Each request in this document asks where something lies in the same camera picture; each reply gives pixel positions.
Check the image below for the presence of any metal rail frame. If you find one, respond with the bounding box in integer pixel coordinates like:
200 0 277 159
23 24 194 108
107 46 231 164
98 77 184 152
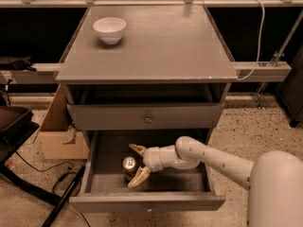
0 0 303 84

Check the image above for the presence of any orange soda can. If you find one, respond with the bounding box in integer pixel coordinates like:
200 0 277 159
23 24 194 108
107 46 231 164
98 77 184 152
122 156 137 183

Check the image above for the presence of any black floor cable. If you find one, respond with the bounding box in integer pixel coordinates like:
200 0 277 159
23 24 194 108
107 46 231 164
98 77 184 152
14 150 92 227

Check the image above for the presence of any grey drawer cabinet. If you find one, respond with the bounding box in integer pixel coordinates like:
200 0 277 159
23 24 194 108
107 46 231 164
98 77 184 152
57 5 237 213

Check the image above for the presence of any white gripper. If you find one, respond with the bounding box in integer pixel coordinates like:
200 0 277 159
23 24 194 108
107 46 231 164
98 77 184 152
128 144 200 188

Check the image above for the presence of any open grey middle drawer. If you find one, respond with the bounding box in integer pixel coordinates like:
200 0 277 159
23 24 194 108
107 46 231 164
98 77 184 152
70 130 225 213

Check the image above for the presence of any white cable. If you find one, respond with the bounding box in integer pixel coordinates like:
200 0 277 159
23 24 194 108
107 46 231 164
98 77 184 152
236 0 266 81

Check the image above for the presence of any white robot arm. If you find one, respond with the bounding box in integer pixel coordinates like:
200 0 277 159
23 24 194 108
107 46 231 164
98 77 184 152
128 136 303 227

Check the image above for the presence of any white ceramic bowl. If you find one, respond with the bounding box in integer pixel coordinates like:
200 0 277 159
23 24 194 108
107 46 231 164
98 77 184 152
93 17 126 44

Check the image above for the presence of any closed grey top drawer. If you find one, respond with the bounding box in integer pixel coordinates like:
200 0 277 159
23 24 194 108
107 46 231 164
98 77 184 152
67 103 223 131

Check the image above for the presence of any black equipment stand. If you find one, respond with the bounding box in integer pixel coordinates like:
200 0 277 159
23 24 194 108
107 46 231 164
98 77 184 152
0 105 87 227

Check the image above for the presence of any cardboard box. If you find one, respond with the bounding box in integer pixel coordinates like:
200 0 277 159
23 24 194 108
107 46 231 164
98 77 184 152
38 86 89 160

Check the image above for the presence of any black bag on rail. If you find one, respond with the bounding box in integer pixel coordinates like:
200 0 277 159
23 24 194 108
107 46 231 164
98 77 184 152
0 56 35 71

